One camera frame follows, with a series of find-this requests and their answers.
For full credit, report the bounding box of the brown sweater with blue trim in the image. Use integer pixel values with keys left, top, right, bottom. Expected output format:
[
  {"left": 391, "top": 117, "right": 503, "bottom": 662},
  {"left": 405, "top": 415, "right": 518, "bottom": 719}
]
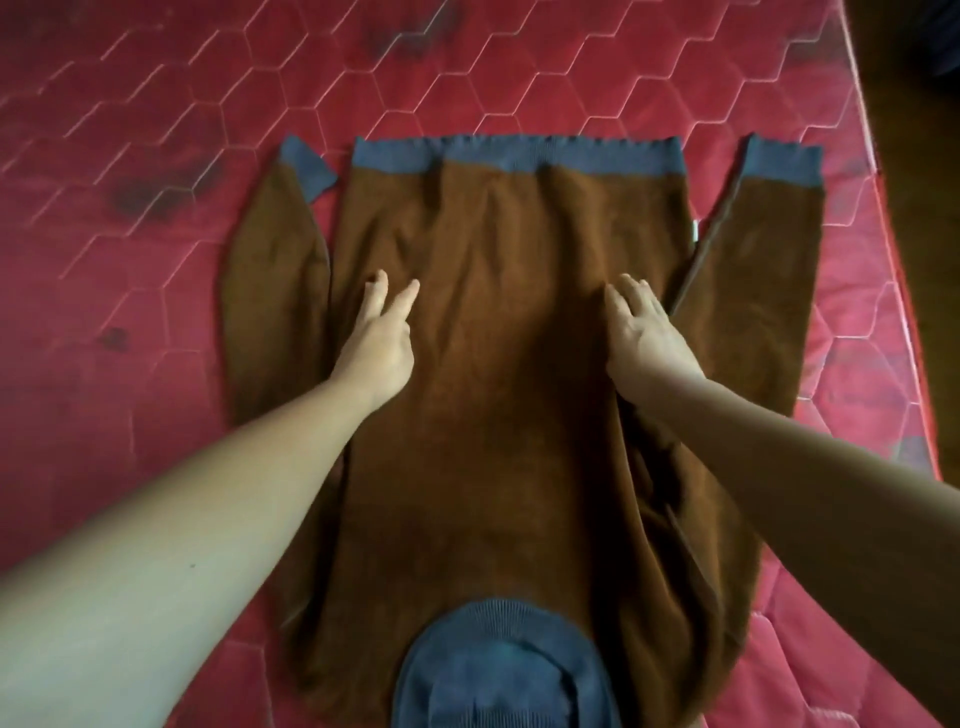
[{"left": 218, "top": 133, "right": 826, "bottom": 728}]

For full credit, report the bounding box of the person's right forearm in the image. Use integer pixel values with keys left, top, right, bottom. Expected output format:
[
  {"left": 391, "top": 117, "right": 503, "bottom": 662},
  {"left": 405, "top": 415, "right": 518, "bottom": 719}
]
[{"left": 637, "top": 374, "right": 960, "bottom": 728}]

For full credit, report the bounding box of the red quilted mattress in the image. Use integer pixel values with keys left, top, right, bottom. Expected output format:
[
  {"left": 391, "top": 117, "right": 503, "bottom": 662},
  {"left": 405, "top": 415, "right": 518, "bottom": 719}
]
[{"left": 0, "top": 0, "right": 943, "bottom": 728}]

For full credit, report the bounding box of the person's left hand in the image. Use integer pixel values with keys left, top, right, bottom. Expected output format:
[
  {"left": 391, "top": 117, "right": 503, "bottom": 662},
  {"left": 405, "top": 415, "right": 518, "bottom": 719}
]
[{"left": 329, "top": 269, "right": 422, "bottom": 414}]

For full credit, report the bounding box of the person's left forearm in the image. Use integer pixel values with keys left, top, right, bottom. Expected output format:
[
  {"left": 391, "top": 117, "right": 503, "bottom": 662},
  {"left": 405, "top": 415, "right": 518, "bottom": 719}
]
[{"left": 0, "top": 374, "right": 374, "bottom": 728}]

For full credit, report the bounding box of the person's right hand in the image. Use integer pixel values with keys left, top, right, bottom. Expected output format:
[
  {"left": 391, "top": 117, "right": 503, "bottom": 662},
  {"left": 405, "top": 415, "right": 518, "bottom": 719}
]
[{"left": 603, "top": 273, "right": 707, "bottom": 407}]

